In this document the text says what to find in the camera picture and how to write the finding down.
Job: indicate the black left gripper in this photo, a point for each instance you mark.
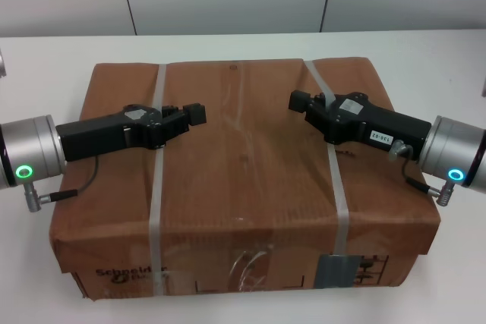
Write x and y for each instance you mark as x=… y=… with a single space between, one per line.
x=102 y=134

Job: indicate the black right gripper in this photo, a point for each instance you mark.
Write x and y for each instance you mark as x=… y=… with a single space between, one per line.
x=368 y=123

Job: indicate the brown cardboard box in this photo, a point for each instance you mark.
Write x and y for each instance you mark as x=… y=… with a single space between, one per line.
x=247 y=187

